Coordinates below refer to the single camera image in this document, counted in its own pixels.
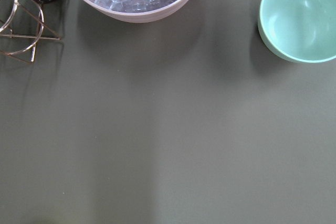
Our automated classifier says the copper wire bottle rack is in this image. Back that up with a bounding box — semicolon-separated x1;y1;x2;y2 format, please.
1;0;61;64

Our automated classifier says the mint green bowl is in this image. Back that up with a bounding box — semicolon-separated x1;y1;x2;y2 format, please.
258;0;335;63

